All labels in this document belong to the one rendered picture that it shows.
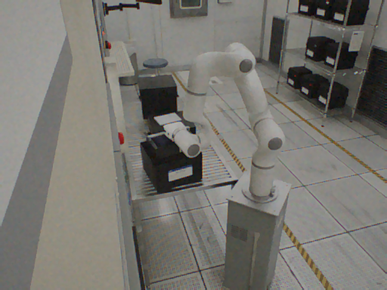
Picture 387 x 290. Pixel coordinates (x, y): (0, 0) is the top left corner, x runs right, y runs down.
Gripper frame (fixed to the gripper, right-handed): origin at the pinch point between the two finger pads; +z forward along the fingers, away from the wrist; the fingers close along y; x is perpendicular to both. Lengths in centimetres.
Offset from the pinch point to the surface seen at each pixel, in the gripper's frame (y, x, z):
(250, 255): 26, -69, -47
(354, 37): 258, -4, 101
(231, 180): 27.0, -33.5, -22.4
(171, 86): 29, -8, 70
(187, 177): 3.9, -28.4, -13.8
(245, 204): 23, -33, -42
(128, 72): 22, -25, 173
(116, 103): -22.2, 9.7, 16.4
